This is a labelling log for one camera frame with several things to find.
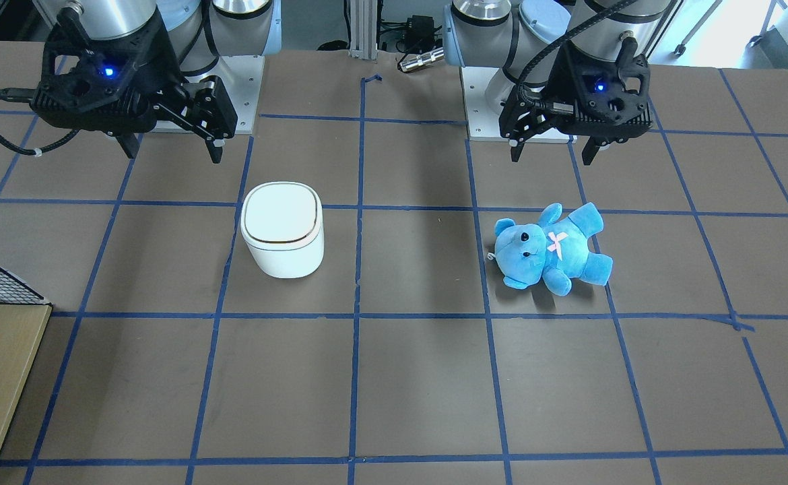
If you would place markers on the aluminium frame post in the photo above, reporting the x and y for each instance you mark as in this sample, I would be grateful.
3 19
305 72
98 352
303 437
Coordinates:
364 28

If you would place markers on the silver metal cylinder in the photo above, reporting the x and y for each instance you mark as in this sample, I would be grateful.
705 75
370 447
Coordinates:
421 61

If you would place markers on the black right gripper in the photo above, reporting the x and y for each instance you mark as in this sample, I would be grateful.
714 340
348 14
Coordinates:
162 62

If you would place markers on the white lidded trash can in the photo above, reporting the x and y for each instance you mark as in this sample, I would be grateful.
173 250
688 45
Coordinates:
282 225

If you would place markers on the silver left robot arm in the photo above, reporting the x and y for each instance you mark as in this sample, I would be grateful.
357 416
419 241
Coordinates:
522 39

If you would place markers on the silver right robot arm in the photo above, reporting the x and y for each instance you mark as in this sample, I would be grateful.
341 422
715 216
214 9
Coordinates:
202 31

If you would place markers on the blue plush teddy bear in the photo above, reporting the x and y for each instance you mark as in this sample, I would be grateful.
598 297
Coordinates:
553 250

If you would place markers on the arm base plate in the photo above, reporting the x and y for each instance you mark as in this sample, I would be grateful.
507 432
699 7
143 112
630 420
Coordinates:
242 78
484 91

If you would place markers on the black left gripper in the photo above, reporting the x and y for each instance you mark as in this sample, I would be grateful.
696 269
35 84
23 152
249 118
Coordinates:
547 82

